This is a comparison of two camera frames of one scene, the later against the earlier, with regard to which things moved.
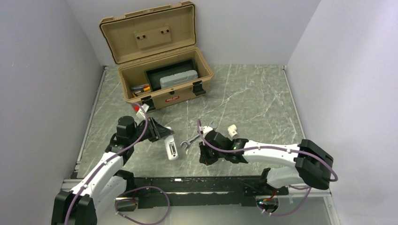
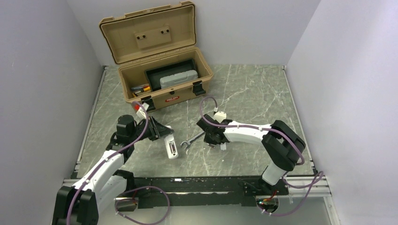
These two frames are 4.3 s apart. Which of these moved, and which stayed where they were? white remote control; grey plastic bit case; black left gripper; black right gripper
Moved: black right gripper
Stayed: black left gripper; white remote control; grey plastic bit case
